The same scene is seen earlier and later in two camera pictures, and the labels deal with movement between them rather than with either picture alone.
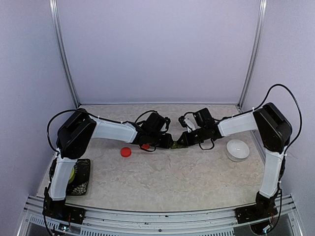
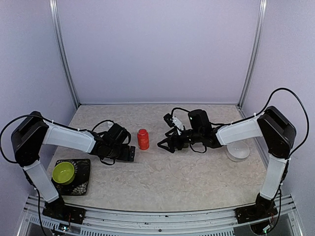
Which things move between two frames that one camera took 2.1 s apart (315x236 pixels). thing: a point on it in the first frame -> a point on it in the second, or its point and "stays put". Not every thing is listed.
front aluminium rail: [102, 222] stays put
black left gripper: [167, 144] -> [125, 157]
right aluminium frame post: [259, 38] stays put
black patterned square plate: [80, 185] stays put
